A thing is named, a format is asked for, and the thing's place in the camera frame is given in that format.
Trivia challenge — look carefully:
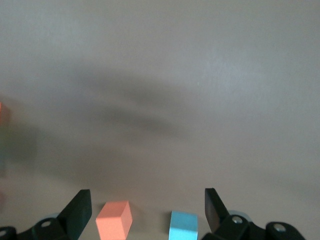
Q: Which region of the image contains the brown table cover sheet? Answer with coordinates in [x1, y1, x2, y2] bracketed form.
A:
[0, 0, 320, 240]

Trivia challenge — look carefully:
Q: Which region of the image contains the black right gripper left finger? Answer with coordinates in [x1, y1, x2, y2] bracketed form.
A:
[0, 189, 93, 240]

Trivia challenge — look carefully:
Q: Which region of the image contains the orange foam cube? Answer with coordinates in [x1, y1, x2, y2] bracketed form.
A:
[0, 101, 11, 128]
[95, 200, 133, 240]

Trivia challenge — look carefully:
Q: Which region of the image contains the light blue foam cube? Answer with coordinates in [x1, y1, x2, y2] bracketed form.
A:
[167, 210, 200, 240]

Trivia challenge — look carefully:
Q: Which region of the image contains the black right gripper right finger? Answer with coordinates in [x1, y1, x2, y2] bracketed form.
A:
[201, 187, 307, 240]

